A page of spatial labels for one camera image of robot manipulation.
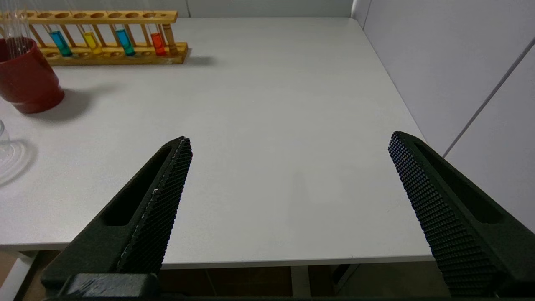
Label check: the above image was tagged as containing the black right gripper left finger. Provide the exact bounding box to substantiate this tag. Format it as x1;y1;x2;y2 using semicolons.
41;136;193;290

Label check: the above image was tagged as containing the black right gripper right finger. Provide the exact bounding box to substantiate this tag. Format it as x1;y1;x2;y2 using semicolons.
388;131;535;298

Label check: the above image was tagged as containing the red liquid glass test tube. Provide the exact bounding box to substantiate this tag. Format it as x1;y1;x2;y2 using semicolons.
144;13;167;56

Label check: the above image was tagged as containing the blue liquid glass test tube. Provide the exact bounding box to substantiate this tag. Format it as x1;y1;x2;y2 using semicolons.
42;13;72;57
110;13;136;56

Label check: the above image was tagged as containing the wooden test tube rack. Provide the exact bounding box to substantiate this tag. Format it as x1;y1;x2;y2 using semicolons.
0;10;189;66

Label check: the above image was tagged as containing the yellow liquid glass test tube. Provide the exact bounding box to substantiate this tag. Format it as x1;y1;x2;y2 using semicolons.
75;13;103;56

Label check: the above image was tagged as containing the empty clear glass test tube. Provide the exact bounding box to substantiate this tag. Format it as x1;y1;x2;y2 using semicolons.
0;8;17;59
15;6;33;57

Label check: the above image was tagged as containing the white table leg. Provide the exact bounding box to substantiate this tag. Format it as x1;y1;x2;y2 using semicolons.
0;250;38;301
291;266;311;297

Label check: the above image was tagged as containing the clear glass beaker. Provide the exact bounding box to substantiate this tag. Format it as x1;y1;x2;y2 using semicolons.
0;119;13;166

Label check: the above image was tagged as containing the red cup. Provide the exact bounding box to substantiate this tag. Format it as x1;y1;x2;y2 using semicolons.
0;37;65;114

